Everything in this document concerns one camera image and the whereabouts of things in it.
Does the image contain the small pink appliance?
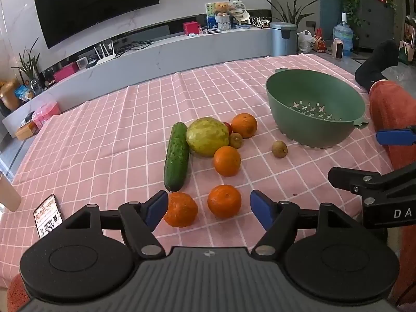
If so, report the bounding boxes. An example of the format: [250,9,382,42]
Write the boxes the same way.
[332,38,346,60]

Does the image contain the pink storage box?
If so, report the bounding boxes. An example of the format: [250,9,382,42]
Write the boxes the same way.
[32,102,62,129]

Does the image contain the large yellow-green lemon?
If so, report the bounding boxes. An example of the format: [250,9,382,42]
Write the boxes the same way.
[186,117,230,157]

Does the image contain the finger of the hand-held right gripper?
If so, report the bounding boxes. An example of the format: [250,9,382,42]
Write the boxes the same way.
[376,129,416,146]
[328,166,416,204]

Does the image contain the white router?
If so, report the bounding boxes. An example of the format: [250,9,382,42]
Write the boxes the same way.
[94,39,118,68]

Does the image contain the teddy bear bouquet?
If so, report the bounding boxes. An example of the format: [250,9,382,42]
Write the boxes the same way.
[214,3,232,32]

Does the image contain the smartphone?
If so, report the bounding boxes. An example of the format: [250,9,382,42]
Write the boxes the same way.
[33,194,63,239]

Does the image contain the golden brown jar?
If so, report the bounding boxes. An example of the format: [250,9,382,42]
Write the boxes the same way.
[0,79,22,111]

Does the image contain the black television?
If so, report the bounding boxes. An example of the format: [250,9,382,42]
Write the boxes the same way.
[33,0,160,49]

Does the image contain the grey-blue trash can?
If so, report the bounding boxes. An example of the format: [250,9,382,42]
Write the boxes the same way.
[270,22,298,57]

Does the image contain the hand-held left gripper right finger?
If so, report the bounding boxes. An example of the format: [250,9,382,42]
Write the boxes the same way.
[250,189,358,257]

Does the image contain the person's black sock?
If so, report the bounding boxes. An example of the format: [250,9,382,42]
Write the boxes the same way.
[355,39,400,92]

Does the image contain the black cables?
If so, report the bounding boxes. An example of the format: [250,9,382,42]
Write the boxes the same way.
[118,40,154,54]

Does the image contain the long-leaved potted plant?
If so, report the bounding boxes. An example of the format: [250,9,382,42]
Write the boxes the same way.
[263,0,318,29]

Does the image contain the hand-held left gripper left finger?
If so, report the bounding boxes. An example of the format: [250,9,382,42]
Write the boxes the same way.
[62,190,168,257]

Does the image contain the thin-leaved potted plant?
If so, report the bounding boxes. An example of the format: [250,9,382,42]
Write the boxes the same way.
[11,37,44,95]

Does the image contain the white marble TV bench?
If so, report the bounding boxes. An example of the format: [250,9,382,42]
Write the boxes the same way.
[2,26,272,139]

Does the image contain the green cucumber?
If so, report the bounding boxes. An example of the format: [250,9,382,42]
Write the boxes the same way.
[164,122,190,193]

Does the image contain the pink flat box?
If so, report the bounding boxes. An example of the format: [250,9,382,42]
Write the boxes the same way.
[53,62,79,83]

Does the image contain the red box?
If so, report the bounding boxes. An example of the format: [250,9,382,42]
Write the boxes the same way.
[183,21,201,36]

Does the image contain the orange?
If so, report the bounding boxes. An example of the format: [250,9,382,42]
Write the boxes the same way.
[163,192,199,228]
[207,185,243,219]
[213,146,242,177]
[232,113,258,139]

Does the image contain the beige cup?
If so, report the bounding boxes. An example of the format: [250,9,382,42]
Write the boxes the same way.
[0,171,22,212]

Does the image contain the patterned sun hat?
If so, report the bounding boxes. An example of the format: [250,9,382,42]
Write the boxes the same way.
[232,8,251,24]

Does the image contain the wooden box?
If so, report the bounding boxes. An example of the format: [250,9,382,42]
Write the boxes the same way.
[15,120,40,141]

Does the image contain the colourful picture board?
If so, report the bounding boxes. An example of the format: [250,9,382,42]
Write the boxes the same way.
[205,1,248,28]

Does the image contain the person's red trouser leg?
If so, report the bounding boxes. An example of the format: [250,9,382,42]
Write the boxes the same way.
[369,80,416,308]

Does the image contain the grey cabinet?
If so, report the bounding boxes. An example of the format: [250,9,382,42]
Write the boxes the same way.
[356,0,396,53]

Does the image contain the green colander bowl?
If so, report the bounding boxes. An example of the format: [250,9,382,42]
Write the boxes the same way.
[266,68,369,148]

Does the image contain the pink checked tablecloth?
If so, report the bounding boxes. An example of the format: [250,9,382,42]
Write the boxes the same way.
[0,54,395,289]

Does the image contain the white plastic bag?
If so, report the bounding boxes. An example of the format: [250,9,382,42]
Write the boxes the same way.
[297,30,316,54]

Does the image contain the blue snack packet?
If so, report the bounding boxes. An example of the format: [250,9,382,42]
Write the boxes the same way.
[15,84,35,101]

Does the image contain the blue water bottle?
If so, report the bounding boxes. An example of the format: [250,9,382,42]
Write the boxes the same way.
[333,12,354,56]

